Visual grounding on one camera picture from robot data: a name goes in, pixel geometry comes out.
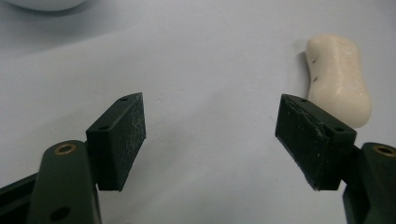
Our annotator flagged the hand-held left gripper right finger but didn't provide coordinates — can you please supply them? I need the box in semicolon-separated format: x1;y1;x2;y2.
275;93;396;224

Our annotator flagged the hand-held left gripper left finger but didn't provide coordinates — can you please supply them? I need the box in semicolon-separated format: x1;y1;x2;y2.
26;91;147;224

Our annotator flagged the cream soap bar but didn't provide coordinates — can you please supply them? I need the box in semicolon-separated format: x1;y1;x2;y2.
304;33;373;129

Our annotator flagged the white bowl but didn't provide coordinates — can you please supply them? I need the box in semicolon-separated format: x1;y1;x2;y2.
4;0;89;12

